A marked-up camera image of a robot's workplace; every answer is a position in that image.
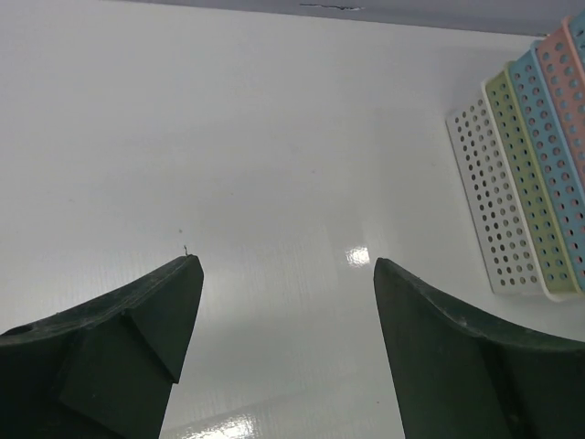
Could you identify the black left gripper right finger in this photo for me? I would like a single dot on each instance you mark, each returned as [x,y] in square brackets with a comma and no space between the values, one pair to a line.
[460,372]

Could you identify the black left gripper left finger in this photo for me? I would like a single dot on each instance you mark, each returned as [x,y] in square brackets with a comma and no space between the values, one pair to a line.
[105,368]

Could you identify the white perforated basket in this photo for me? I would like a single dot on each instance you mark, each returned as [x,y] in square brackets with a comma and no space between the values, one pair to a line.
[509,253]

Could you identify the blue perforated basket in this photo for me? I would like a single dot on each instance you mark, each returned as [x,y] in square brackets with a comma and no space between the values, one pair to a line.
[553,157]

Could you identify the green perforated basket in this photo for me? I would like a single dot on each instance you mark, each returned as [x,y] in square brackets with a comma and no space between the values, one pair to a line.
[550,250]

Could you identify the pink perforated basket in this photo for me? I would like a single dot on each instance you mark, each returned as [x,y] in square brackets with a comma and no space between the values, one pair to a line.
[563,71]

